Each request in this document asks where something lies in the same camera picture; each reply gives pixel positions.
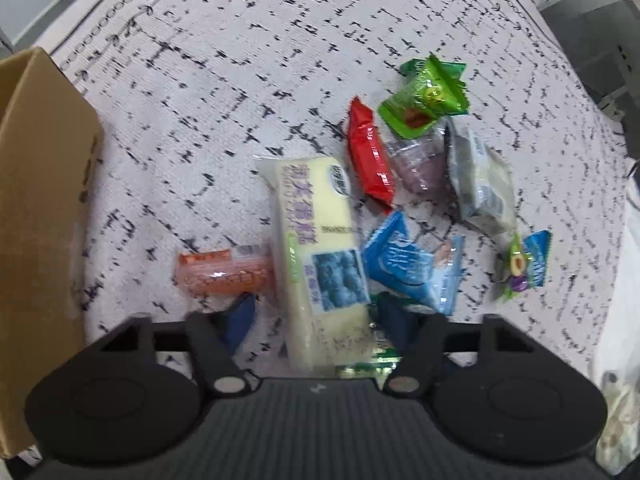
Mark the red snack packet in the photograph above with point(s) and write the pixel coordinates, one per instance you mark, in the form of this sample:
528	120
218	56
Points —
370	160

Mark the light green snack packet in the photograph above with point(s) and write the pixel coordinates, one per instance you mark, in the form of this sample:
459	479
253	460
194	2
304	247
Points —
425	100

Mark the shiny green snack packet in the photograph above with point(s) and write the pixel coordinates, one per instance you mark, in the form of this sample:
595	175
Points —
372	366

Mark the blue snack packet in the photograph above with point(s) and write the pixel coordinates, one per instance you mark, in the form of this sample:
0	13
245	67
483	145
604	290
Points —
400	260

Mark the orange snack packet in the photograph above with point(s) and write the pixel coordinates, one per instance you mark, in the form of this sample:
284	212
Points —
220	272

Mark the brown cardboard box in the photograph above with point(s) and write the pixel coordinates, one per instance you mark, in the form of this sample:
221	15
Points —
40	210

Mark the dark green snack packet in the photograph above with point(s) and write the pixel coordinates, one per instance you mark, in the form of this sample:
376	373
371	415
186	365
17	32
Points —
412	67

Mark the small blue plum candy packet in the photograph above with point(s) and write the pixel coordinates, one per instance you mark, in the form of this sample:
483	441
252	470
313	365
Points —
530	260

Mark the clear purple snack packet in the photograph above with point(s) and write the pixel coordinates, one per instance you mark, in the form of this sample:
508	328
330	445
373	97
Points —
417	165

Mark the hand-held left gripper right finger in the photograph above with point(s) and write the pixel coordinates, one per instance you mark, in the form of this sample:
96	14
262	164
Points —
400	325

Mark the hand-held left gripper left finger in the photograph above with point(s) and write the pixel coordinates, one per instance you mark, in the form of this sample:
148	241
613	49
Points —
239	320

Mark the white cloth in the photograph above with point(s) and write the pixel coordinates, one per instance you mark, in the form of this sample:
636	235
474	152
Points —
617	285

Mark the white black patterned blanket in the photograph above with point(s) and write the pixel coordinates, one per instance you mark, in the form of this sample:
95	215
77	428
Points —
225	110

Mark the grey white snack packet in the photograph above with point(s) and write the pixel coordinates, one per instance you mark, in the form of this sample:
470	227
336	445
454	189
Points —
480	180

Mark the long pale yellow cake packet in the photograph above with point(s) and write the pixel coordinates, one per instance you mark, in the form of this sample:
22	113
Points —
315	240

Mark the floral patterned cloth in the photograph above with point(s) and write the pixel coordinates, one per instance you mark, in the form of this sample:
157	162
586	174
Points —
620	420

